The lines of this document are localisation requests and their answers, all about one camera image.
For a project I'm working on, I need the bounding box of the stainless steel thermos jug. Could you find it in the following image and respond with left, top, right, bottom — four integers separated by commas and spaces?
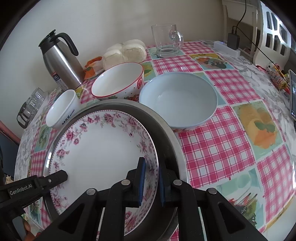
39, 30, 85, 91

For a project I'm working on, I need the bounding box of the black charging cable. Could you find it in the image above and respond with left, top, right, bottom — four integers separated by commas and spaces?
232, 0, 290, 79

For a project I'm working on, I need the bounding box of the black charger plug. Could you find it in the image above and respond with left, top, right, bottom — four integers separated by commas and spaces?
227, 26, 240, 50

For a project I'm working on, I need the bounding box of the person's left hand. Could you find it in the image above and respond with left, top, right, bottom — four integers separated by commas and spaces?
23, 220, 36, 241

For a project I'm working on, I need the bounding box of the bag of white steamed buns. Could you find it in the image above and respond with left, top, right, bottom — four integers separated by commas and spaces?
102, 39, 147, 70

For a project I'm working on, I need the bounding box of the pale blue large bowl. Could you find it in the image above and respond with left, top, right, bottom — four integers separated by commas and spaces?
139, 72, 218, 132

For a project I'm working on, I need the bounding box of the white lattice chair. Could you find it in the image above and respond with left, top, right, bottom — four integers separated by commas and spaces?
253, 1, 295, 72

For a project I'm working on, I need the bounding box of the smartphone on stand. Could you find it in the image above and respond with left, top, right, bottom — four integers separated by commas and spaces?
288, 69, 296, 121

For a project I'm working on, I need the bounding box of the white power strip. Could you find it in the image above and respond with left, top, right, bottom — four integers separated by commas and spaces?
213, 41, 240, 58

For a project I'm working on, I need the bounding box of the checkered fruit tablecloth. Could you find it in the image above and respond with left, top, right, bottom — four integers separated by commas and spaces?
14, 40, 296, 241

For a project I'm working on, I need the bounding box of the orange snack packet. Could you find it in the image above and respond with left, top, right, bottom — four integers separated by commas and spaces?
84, 56, 104, 80

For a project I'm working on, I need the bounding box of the clear glass mug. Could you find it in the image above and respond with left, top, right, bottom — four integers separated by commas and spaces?
151, 24, 184, 58

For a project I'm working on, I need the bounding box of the tray of small glasses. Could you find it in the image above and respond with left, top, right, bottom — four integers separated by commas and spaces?
16, 88, 48, 129

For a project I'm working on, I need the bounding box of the colourful cylindrical tin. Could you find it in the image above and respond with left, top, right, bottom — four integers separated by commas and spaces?
266, 64, 288, 90

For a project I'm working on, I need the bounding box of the floral rimmed round plate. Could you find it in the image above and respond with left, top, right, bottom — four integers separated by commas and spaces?
43, 109, 159, 234

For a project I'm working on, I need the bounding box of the strawberry pattern red-rim bowl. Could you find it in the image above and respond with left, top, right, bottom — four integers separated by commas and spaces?
91, 62, 144, 101

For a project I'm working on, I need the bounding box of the small white bowl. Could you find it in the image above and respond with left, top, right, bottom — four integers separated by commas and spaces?
46, 89, 81, 130

